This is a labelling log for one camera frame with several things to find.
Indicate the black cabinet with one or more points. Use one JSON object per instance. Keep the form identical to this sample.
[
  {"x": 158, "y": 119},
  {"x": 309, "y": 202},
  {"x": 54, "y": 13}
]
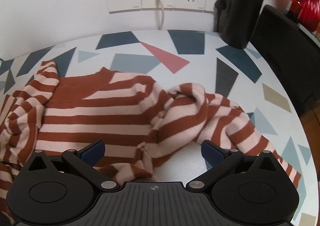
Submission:
[{"x": 282, "y": 48}]

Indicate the black water bottle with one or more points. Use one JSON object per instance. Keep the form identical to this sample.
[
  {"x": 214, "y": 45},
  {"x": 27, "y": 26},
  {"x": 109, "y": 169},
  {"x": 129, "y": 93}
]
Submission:
[{"x": 242, "y": 11}]

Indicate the geometric printed sheet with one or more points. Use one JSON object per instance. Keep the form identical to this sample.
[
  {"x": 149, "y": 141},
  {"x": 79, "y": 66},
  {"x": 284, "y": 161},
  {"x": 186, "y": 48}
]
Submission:
[{"x": 190, "y": 43}]

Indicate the brown pink striped sweater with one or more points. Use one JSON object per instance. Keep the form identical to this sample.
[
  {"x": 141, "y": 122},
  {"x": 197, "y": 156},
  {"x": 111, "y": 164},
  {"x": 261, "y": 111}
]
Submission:
[{"x": 100, "y": 116}]

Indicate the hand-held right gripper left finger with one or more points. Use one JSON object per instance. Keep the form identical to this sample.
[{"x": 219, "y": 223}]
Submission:
[{"x": 93, "y": 154}]

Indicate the red vase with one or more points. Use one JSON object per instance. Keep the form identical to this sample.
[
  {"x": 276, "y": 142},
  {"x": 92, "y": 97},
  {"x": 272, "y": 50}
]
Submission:
[{"x": 311, "y": 11}]

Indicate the black plug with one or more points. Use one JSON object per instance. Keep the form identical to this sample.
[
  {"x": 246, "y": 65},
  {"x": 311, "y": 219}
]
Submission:
[{"x": 220, "y": 6}]

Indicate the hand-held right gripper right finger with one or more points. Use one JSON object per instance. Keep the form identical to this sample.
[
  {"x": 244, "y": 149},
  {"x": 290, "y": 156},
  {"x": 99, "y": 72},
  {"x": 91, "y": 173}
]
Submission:
[{"x": 212, "y": 153}]

